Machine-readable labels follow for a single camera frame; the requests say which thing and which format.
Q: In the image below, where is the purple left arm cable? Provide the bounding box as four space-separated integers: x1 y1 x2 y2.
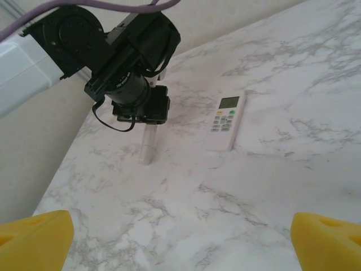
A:
0 0 181 43

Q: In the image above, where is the white remote control with display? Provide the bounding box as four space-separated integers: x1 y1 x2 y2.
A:
203 90 246 152

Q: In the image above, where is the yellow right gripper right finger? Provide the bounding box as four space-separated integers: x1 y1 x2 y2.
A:
290 212 361 271

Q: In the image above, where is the black left wrist camera cable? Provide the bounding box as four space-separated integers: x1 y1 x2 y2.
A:
92 97 135 133

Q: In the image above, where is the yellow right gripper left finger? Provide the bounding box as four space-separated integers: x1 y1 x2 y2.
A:
0 210 74 271

